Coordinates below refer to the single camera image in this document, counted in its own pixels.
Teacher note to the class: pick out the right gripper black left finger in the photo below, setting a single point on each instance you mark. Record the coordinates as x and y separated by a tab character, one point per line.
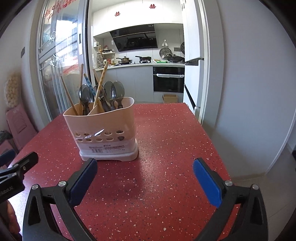
39	222

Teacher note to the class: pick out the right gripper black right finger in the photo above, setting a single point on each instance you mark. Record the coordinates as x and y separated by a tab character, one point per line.
251	220

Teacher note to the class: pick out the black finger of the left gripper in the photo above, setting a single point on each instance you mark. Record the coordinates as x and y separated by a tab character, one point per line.
22	166
7	157

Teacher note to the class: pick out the dark translucent plastic spoon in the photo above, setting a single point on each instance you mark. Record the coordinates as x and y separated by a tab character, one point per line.
85	96

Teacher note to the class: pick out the thin curved wooden chopstick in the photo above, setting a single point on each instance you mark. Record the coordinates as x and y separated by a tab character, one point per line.
97	102

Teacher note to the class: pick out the yellow patterned chopstick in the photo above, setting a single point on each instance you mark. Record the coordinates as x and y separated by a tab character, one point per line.
103	75

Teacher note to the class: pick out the plain wooden chopstick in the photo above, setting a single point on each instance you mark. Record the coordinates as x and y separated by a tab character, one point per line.
68	95

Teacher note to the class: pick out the grey kitchen cabinets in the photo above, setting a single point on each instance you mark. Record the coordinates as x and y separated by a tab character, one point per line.
137	80

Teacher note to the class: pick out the person's hand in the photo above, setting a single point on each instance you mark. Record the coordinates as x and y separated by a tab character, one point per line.
9	216

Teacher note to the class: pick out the bag of round balls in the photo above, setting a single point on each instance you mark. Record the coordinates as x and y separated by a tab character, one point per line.
12	90

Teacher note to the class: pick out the beige plastic utensil holder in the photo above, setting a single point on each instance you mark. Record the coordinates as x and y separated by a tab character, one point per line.
105	136

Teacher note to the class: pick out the blue patterned chopstick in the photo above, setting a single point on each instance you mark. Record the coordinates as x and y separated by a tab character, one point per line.
90	85

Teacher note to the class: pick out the glass sliding door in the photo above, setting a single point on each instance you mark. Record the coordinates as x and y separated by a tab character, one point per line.
60	52

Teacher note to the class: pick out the cardboard box on floor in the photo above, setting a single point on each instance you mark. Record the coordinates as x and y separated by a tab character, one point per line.
170	98

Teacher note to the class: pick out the cooking pot on stove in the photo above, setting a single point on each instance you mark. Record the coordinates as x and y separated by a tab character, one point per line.
123	61

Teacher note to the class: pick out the white refrigerator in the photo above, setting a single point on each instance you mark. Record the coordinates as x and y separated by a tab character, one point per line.
194	54

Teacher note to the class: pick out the black built-in oven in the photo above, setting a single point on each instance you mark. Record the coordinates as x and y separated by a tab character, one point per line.
168	79

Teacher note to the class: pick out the black wok on stove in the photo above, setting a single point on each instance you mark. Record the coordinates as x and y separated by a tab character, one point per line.
147	59

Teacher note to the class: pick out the black range hood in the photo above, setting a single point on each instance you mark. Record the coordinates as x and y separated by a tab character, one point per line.
135	37

